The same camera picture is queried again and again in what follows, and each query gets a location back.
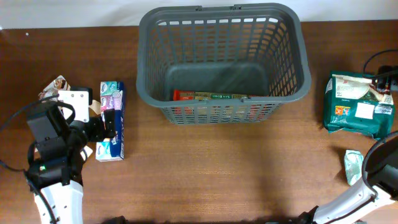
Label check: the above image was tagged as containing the blue tissue multipack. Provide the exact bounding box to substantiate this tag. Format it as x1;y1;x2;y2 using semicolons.
95;81;126;162

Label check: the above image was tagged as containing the green food bag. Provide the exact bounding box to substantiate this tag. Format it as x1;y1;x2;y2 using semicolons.
323;71;396;139

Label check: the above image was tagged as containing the orange spaghetti packet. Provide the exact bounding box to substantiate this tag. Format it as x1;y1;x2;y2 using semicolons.
172;89;261;121

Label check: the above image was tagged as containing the small teal wipes packet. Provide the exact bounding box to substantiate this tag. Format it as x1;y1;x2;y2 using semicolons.
344;150;364;186

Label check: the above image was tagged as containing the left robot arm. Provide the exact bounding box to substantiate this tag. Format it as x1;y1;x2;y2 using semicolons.
24;101;116;223

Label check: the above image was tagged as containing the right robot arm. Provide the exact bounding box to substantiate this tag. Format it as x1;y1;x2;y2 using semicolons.
295;65;397;223

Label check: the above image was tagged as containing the crumpled brown paper bag lower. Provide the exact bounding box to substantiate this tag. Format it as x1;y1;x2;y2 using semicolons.
80;146;93;162

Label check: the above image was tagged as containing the crumpled brown paper bag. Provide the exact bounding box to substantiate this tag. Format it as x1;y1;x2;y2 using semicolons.
38;74;102;116
80;146;93;162

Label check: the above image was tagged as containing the crumpled brown paper bag upper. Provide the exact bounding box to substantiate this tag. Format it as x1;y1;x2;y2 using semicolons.
38;74;102;116

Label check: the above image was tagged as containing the grey plastic basket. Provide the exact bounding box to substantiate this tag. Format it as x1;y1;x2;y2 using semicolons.
136;3;312;124

